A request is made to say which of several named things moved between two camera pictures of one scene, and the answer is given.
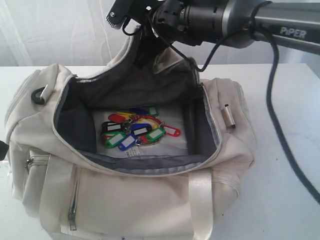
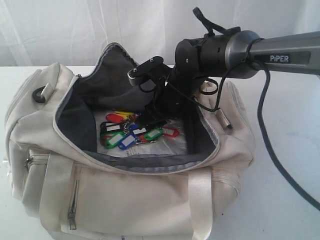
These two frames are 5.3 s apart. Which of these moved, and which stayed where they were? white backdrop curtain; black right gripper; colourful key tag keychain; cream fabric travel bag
Moved: black right gripper
Stayed: cream fabric travel bag; colourful key tag keychain; white backdrop curtain
